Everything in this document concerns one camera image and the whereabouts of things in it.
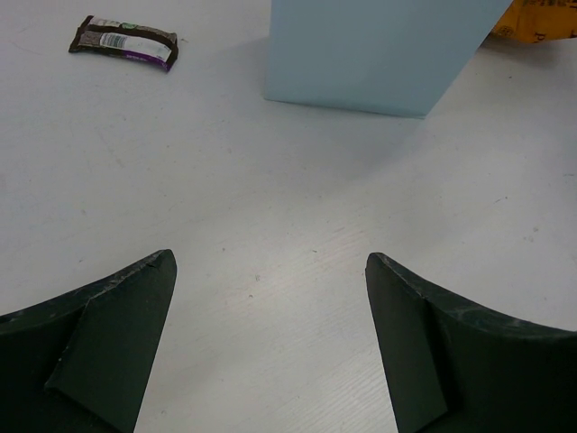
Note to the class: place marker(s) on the light blue paper bag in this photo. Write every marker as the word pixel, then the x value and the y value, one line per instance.
pixel 390 57

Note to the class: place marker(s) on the orange chips bag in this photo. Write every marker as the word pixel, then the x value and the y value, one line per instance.
pixel 534 21

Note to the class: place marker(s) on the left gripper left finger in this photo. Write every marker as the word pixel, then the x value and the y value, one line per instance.
pixel 81 362

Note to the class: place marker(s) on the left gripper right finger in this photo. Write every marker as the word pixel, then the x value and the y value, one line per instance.
pixel 453 365

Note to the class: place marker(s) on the brown chocolate bar wrapper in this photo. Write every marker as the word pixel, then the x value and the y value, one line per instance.
pixel 127 41

